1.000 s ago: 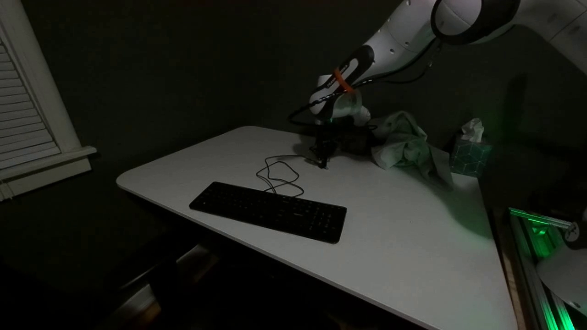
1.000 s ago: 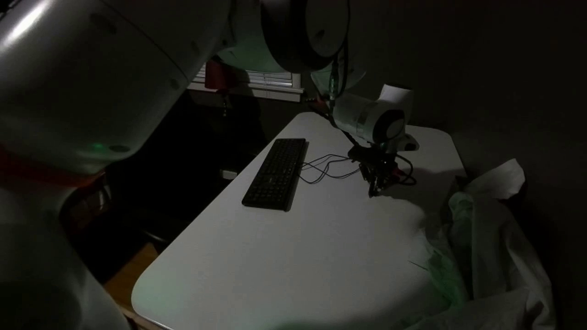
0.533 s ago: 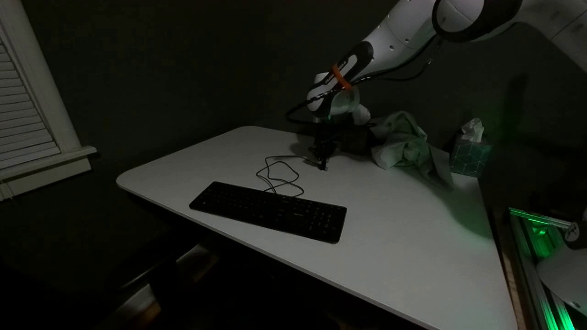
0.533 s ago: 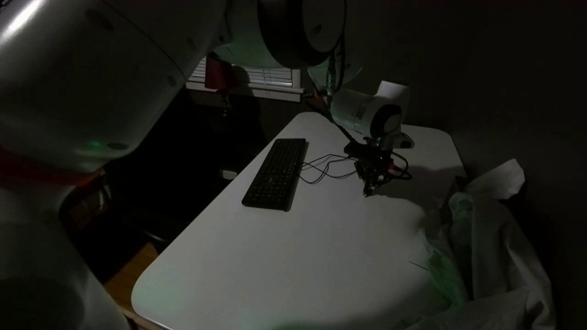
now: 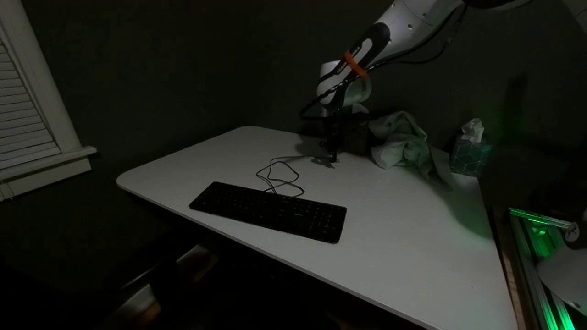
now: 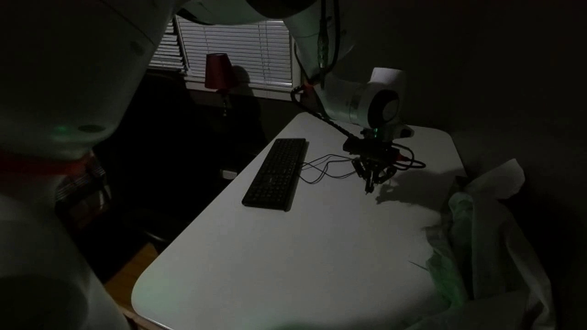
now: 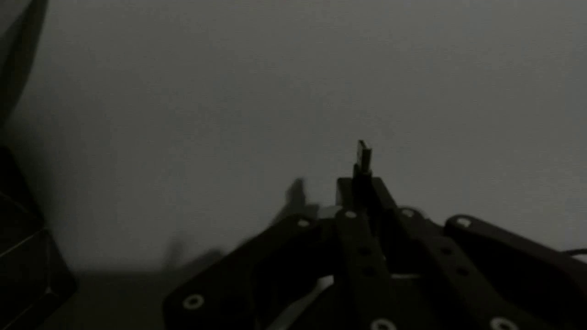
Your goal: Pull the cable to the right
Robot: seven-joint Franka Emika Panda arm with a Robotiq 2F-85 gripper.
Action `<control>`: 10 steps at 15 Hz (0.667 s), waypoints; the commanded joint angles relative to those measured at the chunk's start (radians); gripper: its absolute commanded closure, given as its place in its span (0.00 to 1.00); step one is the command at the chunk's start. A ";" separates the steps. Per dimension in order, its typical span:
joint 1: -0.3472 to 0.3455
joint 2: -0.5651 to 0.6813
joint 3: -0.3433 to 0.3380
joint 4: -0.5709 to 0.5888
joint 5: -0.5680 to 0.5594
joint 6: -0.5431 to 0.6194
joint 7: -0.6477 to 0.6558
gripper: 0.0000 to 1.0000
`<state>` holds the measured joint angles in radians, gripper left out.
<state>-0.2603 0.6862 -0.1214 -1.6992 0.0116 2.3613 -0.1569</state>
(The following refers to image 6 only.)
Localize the black keyboard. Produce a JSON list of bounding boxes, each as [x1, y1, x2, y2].
[[240, 138, 309, 213]]

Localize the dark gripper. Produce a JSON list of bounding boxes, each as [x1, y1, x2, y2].
[[342, 127, 401, 197]]

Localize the black robot hose cable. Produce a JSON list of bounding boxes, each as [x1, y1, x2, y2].
[[289, 0, 368, 149]]

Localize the red table lamp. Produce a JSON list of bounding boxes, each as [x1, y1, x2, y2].
[[203, 52, 236, 118]]

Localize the translucent plastic bag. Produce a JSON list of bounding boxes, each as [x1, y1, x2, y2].
[[401, 182, 555, 330]]

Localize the red gripper wire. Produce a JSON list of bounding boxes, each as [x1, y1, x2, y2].
[[390, 146, 427, 175]]

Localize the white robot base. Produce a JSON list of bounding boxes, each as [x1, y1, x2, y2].
[[0, 193, 131, 330]]

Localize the thin black keyboard cable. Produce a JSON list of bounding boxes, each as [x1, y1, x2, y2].
[[296, 153, 368, 186]]

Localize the white window frame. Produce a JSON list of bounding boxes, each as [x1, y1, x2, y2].
[[181, 25, 304, 105]]

